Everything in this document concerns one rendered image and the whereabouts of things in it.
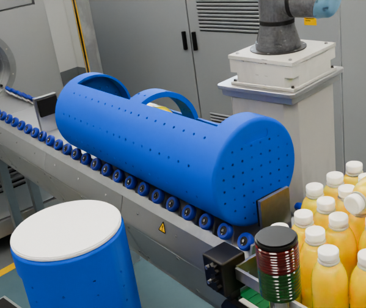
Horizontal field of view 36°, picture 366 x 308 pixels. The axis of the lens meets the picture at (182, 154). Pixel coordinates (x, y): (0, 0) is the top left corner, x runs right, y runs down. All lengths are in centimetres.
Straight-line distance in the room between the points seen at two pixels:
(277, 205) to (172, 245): 37
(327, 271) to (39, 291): 68
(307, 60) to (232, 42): 167
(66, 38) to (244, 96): 531
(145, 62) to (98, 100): 232
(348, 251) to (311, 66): 82
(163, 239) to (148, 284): 132
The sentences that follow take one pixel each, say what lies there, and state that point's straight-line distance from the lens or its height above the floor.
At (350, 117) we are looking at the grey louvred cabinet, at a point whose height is 55.
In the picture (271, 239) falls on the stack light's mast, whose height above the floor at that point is 126.
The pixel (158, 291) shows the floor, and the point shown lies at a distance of 290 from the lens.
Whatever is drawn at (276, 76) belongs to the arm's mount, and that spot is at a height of 119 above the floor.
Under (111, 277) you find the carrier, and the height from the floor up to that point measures 93.
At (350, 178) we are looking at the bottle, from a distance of 142.
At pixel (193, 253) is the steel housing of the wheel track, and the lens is 155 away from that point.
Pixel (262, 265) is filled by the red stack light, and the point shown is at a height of 122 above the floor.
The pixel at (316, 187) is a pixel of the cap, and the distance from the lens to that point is 131.
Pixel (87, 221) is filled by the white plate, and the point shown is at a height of 104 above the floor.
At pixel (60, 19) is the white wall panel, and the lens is 704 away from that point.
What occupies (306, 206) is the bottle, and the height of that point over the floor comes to 106.
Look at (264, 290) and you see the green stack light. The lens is 87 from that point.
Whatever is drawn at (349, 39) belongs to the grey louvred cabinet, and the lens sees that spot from 315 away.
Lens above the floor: 171
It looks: 23 degrees down
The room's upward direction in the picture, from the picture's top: 9 degrees counter-clockwise
